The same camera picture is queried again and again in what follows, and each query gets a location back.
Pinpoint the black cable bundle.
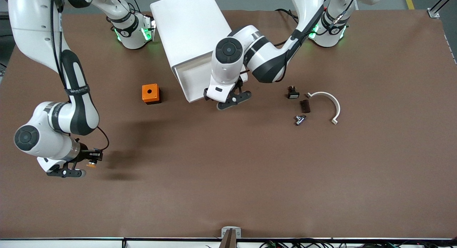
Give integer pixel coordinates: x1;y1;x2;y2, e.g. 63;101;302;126
259;239;457;248

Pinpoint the black arm base cable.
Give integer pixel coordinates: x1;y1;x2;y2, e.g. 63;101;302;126
274;8;300;23

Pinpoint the white curved plastic clamp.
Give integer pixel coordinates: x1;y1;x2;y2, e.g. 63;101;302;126
306;91;341;125

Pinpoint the grey metal mount bracket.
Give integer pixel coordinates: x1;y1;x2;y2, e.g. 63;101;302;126
221;226;242;239

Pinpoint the brown tapered post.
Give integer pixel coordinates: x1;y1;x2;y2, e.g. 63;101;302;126
219;229;237;248

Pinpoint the orange button enclosure box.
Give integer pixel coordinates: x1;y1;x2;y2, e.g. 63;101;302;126
142;84;161;105

